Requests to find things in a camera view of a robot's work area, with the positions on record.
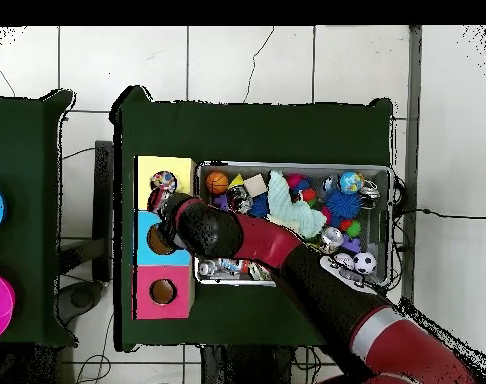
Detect colourful dotted cloth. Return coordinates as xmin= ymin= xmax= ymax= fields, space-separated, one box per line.
xmin=149 ymin=170 xmax=178 ymax=193

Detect mint green muslin cloth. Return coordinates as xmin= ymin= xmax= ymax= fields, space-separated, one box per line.
xmin=266 ymin=169 xmax=327 ymax=240

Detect wooden box with three holes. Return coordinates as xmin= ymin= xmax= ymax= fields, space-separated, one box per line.
xmin=131 ymin=154 xmax=196 ymax=321

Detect orange toy basketball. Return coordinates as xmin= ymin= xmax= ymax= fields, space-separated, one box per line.
xmin=205 ymin=170 xmax=229 ymax=196

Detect crushed black drink can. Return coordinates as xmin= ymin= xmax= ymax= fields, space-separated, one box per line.
xmin=226 ymin=184 xmax=253 ymax=215

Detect blue spiky rubber ball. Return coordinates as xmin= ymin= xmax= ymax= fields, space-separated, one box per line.
xmin=324 ymin=186 xmax=362 ymax=219
xmin=248 ymin=193 xmax=270 ymax=219

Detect dark green tablecloth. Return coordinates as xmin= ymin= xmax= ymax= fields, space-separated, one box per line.
xmin=0 ymin=88 xmax=79 ymax=348
xmin=109 ymin=84 xmax=395 ymax=354

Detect globe print ball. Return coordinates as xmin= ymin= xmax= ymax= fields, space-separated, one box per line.
xmin=338 ymin=170 xmax=365 ymax=194

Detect white toy baseball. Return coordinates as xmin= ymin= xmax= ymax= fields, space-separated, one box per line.
xmin=333 ymin=252 xmax=355 ymax=270

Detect black and white soccer ball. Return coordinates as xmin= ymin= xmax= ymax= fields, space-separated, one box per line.
xmin=352 ymin=250 xmax=378 ymax=276

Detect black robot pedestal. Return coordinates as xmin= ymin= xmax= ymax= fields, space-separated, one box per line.
xmin=200 ymin=344 xmax=297 ymax=384

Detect silver wire mesh bin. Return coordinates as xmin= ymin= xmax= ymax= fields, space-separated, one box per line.
xmin=193 ymin=160 xmax=394 ymax=288

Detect black cable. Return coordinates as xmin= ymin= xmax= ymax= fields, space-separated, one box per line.
xmin=390 ymin=206 xmax=486 ymax=221

